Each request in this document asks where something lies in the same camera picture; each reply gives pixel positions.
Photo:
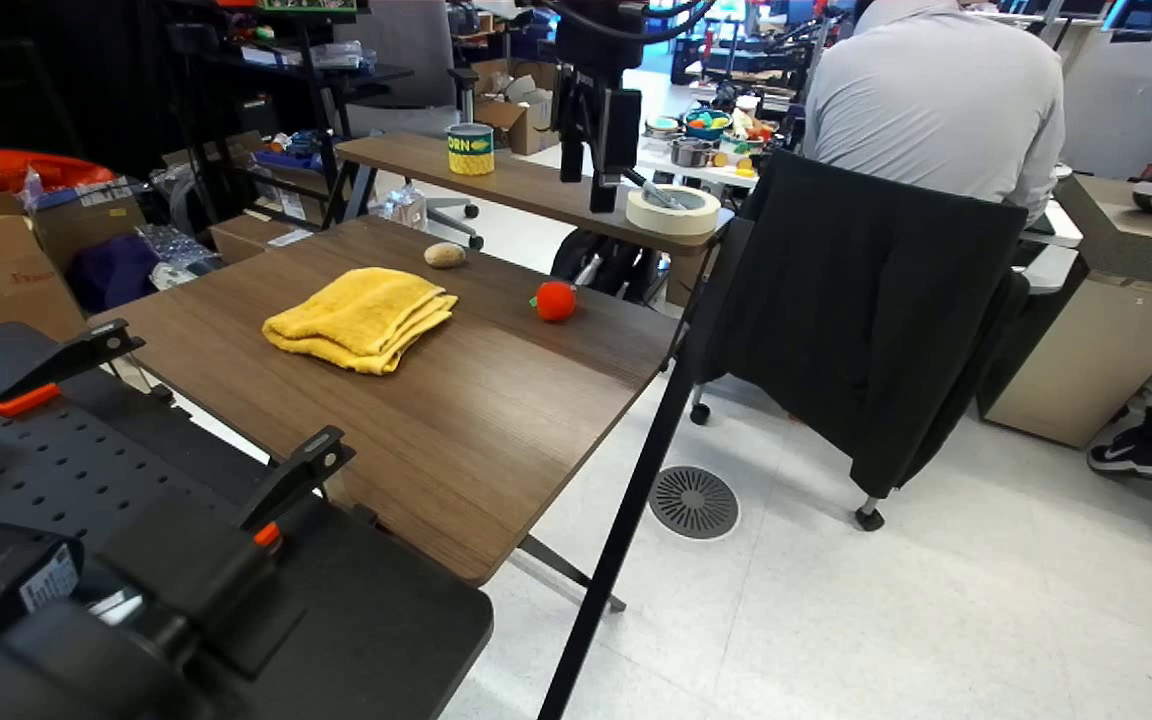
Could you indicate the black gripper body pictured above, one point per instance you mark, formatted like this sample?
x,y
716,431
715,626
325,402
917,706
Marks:
x,y
597,135

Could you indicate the red toy strawberry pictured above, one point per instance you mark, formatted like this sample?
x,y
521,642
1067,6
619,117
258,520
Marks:
x,y
554,301

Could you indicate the yellow towel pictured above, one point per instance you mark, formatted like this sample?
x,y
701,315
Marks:
x,y
361,322

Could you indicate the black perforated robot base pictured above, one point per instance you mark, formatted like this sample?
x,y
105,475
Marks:
x,y
132,594

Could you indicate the cardboard box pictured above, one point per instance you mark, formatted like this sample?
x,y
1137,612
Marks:
x,y
515,98

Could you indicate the wooden side desk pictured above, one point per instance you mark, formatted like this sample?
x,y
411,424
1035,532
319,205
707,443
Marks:
x,y
531,191

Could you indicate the white tape roll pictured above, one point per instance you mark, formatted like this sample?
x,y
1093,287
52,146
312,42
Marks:
x,y
668,209

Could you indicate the yellow green labelled can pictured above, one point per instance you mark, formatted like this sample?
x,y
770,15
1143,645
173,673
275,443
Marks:
x,y
470,148

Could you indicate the small beige potato toy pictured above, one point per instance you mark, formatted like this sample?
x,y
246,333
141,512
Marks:
x,y
447,254

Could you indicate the black office chair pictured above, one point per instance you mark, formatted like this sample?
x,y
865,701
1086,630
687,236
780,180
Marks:
x,y
862,310

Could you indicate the person in grey shirt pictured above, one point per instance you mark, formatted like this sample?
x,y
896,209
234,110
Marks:
x,y
940,98

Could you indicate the round floor drain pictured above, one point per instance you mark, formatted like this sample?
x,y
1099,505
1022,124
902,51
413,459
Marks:
x,y
694,503

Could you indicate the black clamp orange tips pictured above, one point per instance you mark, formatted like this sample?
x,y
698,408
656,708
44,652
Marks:
x,y
81,353

